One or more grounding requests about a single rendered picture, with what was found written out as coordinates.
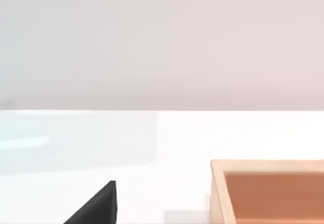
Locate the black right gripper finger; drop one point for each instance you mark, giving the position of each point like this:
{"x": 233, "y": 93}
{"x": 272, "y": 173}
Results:
{"x": 102, "y": 206}

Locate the shallow salmon-coloured box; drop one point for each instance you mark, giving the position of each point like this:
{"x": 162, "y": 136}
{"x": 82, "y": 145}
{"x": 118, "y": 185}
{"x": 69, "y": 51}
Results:
{"x": 268, "y": 196}

